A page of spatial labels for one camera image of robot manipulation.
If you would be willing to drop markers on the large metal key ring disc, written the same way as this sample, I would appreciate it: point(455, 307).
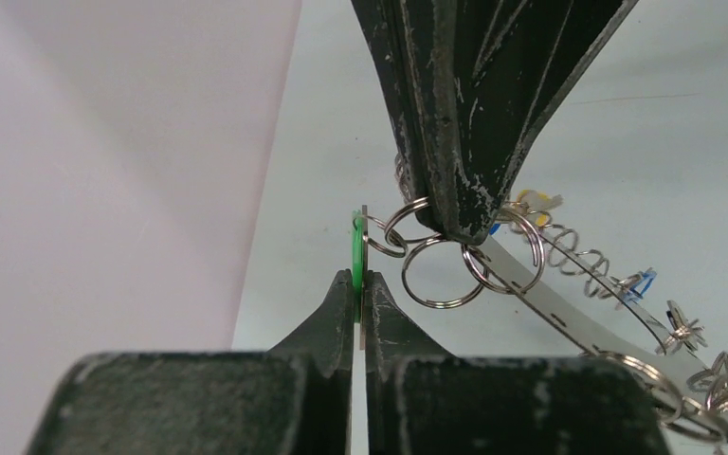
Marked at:
point(689, 396)

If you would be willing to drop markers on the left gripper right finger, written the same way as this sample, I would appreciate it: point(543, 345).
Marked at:
point(422, 399)

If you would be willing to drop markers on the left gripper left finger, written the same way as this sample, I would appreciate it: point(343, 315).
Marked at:
point(291, 399)

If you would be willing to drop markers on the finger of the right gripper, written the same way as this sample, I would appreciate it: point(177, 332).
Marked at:
point(499, 71)
point(398, 35)

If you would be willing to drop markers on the blue key tag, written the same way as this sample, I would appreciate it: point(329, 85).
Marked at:
point(635, 286)

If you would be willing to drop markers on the green key tag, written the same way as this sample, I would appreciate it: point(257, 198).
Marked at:
point(358, 250)

